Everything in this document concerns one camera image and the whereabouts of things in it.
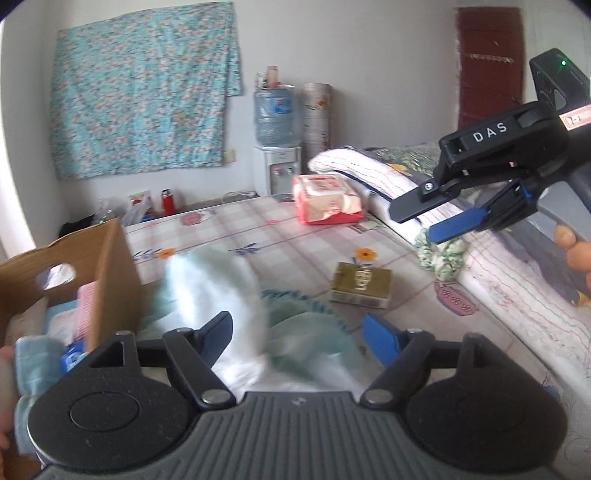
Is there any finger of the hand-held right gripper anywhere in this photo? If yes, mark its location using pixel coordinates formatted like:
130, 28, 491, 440
426, 207, 493, 245
387, 178, 463, 225

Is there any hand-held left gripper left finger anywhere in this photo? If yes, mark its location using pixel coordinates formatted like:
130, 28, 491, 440
87, 311, 237, 411

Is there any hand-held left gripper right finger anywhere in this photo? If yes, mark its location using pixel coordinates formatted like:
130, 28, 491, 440
360, 313, 512, 411

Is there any white plastic bag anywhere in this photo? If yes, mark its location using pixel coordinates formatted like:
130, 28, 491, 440
137, 246, 372, 398

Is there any gold box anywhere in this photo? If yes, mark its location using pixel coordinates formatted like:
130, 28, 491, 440
328, 261, 394, 310

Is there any brown cardboard box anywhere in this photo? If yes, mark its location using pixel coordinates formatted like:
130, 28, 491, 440
0, 217, 147, 480

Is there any person's right hand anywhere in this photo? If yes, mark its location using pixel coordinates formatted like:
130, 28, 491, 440
553, 224, 591, 295

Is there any green and white scrunchie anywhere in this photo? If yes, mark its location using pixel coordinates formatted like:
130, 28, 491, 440
412, 227, 470, 283

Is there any green leaf print pillow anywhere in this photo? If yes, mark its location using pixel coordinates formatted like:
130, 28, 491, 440
364, 142, 445, 186

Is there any white stitched quilt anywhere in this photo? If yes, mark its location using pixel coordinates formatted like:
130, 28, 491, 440
307, 146, 591, 402

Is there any brown door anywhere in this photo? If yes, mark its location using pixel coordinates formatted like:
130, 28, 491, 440
456, 6, 526, 131

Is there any metal hook rack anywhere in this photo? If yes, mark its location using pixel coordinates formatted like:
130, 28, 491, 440
465, 52, 516, 66

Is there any orange wet wipes pack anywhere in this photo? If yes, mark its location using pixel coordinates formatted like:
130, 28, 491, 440
291, 173, 366, 226

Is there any checkered floral bed sheet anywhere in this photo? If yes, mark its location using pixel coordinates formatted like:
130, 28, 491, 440
122, 194, 573, 462

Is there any rolled floral mat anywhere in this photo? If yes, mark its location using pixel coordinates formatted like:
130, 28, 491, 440
301, 82, 335, 161

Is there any pink ribbed cloth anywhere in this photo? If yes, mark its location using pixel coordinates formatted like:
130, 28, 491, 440
75, 281, 99, 343

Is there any white water dispenser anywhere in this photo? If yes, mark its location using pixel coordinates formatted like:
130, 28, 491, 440
252, 144, 304, 198

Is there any clear plastic bag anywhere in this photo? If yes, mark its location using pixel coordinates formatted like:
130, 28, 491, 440
96, 198, 154, 227

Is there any red and white packet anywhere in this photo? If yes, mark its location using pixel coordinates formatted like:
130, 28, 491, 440
128, 189, 153, 213

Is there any blue water jug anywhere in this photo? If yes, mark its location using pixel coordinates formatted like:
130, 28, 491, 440
252, 83, 297, 149

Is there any dark bag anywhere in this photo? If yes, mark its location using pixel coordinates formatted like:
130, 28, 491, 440
59, 220, 101, 239

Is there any teal floral hanging cloth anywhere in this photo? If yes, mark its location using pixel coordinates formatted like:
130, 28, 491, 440
49, 1, 245, 182

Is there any white power cable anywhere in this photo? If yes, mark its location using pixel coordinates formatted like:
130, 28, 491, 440
221, 188, 258, 205

